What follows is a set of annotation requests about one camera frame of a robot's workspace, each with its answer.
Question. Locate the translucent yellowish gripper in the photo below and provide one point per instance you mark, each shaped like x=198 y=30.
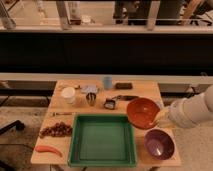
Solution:
x=161 y=119

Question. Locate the orange bowl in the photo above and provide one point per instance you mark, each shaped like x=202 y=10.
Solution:
x=141 y=112

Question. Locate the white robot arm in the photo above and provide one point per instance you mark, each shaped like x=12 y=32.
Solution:
x=187 y=112

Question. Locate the purple bowl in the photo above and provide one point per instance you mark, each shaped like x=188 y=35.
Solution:
x=159 y=144

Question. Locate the black rectangular block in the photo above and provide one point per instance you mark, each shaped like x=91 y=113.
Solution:
x=123 y=86

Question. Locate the light blue cup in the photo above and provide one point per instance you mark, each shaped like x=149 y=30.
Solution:
x=107 y=82

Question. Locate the green plastic tray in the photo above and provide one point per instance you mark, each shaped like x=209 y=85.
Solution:
x=102 y=141

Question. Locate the grey folded cloth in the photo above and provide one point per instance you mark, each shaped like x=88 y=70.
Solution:
x=89 y=89

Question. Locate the wooden table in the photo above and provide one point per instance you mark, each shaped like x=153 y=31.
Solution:
x=60 y=110

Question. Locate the white cup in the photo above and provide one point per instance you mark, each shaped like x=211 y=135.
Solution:
x=68 y=94

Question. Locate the bunch of red grapes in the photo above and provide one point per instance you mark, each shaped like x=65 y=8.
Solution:
x=57 y=130

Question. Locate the orange carrot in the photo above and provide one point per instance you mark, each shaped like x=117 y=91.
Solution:
x=43 y=148

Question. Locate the black chair base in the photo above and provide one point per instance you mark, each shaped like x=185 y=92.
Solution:
x=18 y=125

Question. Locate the black handled peeler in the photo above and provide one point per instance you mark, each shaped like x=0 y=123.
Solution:
x=125 y=97

